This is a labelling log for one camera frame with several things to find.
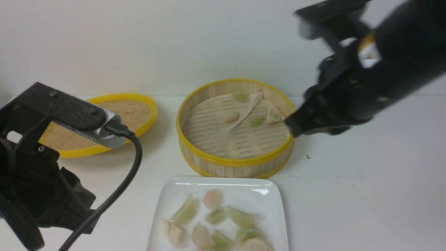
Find pale pink dumpling on plate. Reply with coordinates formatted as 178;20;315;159
158;220;186;247

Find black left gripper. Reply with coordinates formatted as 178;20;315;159
1;138;96;251

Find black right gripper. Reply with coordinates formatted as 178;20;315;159
284;52;387;138

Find black camera cable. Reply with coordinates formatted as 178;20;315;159
57;123;143;251

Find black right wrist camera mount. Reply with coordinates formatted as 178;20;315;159
294;0;370;53

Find green dumpling on plate centre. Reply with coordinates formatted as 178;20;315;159
204;207;229;225

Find green dumpling on plate left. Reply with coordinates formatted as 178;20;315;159
170;194;199;225

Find green dumpling of steamer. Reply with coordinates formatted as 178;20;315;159
247;116;266;127
231;92;250;102

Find white square plate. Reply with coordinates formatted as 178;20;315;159
146;177;291;251

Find green dumpling back of steamer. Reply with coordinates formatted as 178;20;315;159
231;92;250;102

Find green dumpling on plate upright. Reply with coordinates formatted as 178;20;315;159
228;207;261;227

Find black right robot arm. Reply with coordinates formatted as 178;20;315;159
284;0;446;138

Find yellow rimmed bamboo steamer lid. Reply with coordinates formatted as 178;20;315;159
39;93;157;158

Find green dumpling on plate bottom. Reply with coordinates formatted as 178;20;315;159
211;230;234;251

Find yellow rimmed bamboo steamer basket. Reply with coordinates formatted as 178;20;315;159
176;78;295;178

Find green dumpling middle of steamer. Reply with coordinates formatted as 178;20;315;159
247;116;266;127

